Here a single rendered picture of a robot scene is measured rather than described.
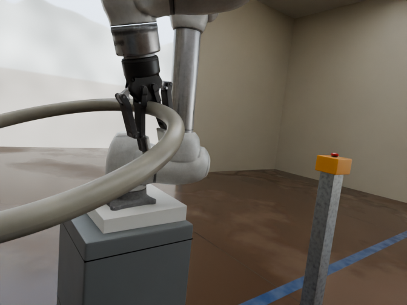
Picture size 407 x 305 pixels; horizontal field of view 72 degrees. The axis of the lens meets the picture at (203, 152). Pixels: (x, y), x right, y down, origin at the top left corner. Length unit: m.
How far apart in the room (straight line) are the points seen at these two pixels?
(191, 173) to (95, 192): 0.77
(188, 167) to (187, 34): 0.48
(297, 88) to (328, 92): 0.87
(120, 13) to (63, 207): 0.37
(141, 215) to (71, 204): 0.74
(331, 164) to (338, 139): 5.59
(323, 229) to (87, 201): 1.38
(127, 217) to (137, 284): 0.24
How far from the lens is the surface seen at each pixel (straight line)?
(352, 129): 6.95
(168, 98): 0.65
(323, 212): 1.57
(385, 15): 7.25
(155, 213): 1.07
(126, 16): 0.57
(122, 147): 1.05
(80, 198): 0.32
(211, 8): 0.59
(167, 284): 1.17
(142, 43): 0.57
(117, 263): 1.03
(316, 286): 1.71
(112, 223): 1.01
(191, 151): 1.05
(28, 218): 0.32
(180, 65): 1.07
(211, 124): 6.28
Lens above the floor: 1.21
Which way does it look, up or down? 7 degrees down
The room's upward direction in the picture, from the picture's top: 6 degrees clockwise
